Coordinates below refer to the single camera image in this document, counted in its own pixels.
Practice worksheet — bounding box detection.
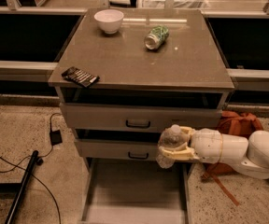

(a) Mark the dark snack bar packet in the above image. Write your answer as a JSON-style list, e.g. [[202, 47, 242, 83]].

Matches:
[[62, 66, 99, 88]]

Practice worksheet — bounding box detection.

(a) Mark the top grey drawer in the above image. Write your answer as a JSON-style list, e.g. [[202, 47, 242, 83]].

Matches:
[[60, 103, 221, 133]]

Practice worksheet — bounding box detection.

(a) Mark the black power adapter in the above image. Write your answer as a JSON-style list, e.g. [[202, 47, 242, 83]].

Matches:
[[50, 130, 63, 146]]

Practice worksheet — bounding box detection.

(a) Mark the middle grey drawer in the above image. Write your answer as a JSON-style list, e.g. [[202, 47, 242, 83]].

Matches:
[[75, 140, 157, 161]]

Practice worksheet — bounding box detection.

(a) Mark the orange backpack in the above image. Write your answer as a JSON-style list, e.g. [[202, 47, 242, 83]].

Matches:
[[201, 111, 262, 206]]

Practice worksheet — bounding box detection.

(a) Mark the white ceramic bowl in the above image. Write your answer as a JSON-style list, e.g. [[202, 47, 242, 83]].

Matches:
[[94, 9, 124, 35]]

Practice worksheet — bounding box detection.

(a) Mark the clear plastic water bottle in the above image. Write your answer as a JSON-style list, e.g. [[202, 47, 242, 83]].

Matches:
[[156, 125, 190, 169]]

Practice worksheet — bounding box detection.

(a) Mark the black cable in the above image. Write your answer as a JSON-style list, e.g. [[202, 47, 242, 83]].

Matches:
[[0, 112, 63, 224]]

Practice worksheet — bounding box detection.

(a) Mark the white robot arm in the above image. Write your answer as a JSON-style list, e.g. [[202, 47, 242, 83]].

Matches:
[[157, 125, 269, 179]]

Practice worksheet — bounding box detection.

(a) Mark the green soda can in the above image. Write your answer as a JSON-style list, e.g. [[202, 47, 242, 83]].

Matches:
[[144, 25, 169, 50]]

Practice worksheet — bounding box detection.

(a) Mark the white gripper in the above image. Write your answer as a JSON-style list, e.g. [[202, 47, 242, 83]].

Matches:
[[159, 126, 248, 165]]

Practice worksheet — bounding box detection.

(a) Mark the metal railing frame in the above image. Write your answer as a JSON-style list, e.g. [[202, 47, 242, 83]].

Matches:
[[0, 0, 269, 83]]

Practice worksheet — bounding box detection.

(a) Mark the black floor bar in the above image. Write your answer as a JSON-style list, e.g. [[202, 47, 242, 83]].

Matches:
[[5, 150, 38, 224]]

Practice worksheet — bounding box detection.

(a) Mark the grey drawer cabinet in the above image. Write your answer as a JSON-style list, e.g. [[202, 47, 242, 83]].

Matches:
[[49, 9, 234, 224]]

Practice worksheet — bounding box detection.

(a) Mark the grey drawer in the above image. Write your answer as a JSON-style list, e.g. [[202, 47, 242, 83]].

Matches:
[[60, 103, 221, 133], [75, 140, 157, 161]]

